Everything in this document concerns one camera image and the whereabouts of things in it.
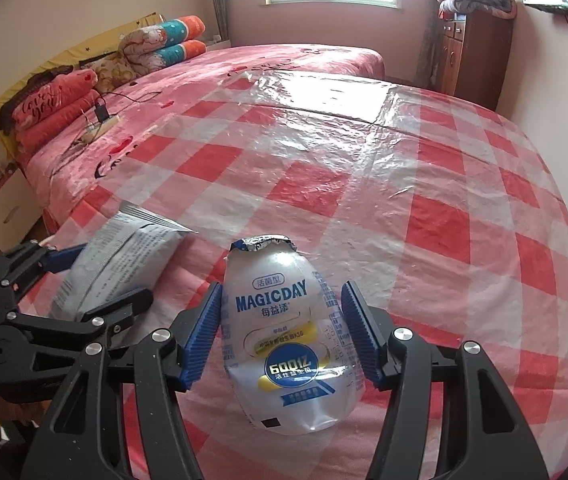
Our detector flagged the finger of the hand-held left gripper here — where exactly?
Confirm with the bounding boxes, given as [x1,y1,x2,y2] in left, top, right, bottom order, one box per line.
[0,240,89,312]
[6,287,155,348]

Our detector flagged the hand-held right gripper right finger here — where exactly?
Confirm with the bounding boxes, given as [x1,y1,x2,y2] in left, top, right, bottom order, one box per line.
[340,280,550,480]

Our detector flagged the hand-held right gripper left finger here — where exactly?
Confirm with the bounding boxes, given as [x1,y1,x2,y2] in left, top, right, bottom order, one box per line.
[24,281,225,480]

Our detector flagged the grey white printed packet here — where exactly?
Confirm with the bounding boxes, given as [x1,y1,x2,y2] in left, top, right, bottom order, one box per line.
[48,202,199,321]

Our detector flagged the white plastic drink bottle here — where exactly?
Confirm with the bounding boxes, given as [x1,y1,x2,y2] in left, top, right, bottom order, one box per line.
[222,234,365,433]

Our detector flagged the white nightstand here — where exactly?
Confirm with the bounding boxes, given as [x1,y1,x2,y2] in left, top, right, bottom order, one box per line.
[0,157,47,253]

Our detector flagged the red white checkered tablecloth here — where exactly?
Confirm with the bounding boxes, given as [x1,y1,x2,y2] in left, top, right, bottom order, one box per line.
[18,71,568,480]

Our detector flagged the folded pink blanket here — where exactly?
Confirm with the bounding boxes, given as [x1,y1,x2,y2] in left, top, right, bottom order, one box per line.
[11,69,99,153]

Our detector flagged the patterned beige pillow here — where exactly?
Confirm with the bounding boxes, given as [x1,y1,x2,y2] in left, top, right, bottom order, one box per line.
[81,52,139,93]

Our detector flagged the yellow headboard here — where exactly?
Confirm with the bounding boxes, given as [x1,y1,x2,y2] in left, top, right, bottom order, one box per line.
[0,14,165,131]

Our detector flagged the rolled colourful quilt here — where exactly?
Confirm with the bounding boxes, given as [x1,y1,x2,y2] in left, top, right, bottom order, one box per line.
[118,15,208,73]

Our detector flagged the pink bed blanket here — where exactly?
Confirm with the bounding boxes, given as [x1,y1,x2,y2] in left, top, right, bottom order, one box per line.
[26,44,385,231]

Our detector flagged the brown wooden cabinet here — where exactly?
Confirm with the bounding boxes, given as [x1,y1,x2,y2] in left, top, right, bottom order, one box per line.
[436,10,514,111]

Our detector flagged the grey patterned curtain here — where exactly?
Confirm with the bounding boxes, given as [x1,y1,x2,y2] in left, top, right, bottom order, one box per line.
[205,0,232,43]
[414,0,445,91]

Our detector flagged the white power strip with cables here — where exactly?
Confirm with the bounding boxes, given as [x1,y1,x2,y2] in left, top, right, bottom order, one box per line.
[64,87,162,161]

